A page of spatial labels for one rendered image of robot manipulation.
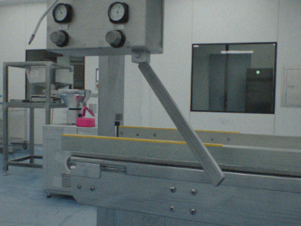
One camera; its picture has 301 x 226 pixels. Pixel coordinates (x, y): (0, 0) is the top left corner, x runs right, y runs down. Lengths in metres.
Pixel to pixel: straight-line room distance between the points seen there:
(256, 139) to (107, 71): 0.46
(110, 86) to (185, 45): 5.08
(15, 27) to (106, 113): 6.65
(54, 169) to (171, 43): 3.34
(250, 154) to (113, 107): 0.51
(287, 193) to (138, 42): 0.37
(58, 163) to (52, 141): 0.24
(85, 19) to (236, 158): 0.39
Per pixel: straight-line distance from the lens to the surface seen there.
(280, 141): 0.89
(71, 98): 3.71
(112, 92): 1.01
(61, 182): 3.67
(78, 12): 0.71
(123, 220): 0.77
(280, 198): 0.64
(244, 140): 0.89
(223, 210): 0.65
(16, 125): 7.48
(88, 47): 0.69
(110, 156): 0.72
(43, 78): 4.66
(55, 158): 3.65
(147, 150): 0.66
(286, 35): 5.99
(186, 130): 0.56
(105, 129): 1.03
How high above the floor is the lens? 1.06
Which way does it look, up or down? 3 degrees down
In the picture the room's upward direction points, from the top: 1 degrees clockwise
